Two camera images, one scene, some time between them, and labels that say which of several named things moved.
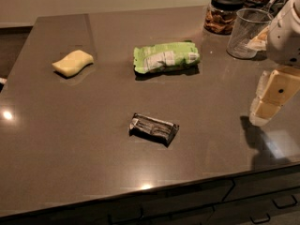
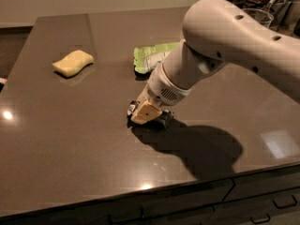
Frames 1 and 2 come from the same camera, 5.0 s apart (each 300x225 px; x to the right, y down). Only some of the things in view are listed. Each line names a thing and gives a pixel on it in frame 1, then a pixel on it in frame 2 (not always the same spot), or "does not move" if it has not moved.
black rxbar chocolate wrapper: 153,129 → 164,120
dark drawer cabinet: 269,198 does not move
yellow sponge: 71,63 does not move
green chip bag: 166,57 does not move
